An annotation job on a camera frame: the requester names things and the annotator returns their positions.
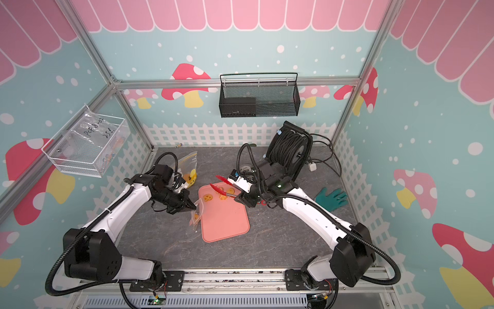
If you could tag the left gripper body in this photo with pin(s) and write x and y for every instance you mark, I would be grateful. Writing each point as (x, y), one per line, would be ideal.
(174, 201)

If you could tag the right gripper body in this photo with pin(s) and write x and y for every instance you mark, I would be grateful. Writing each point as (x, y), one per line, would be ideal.
(257, 192)

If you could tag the small clear zip bag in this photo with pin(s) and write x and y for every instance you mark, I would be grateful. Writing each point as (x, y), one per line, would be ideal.
(196, 216)

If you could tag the clear resealable bag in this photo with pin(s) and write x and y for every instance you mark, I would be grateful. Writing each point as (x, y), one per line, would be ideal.
(186, 168)

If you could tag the red metal tongs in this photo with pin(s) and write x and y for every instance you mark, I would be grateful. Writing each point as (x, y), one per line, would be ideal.
(226, 190)

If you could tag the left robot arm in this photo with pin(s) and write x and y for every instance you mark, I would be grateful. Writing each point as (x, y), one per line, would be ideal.
(90, 255)

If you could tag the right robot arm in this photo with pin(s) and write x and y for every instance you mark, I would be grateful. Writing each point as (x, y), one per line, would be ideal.
(353, 251)

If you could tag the white power plug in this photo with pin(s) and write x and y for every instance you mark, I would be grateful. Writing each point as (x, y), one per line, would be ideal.
(312, 166)

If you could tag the pink plastic tray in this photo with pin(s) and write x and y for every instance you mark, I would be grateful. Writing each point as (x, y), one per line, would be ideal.
(222, 217)

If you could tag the green rubber glove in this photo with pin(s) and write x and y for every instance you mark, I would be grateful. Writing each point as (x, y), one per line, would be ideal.
(331, 201)

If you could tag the black cable reel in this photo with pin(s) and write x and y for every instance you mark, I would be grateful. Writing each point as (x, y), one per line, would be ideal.
(290, 148)

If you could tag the black mesh wall basket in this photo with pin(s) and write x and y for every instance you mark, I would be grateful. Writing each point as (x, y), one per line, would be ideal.
(259, 95)

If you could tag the clear wire wall basket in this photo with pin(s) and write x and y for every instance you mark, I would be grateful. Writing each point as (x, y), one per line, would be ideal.
(87, 145)

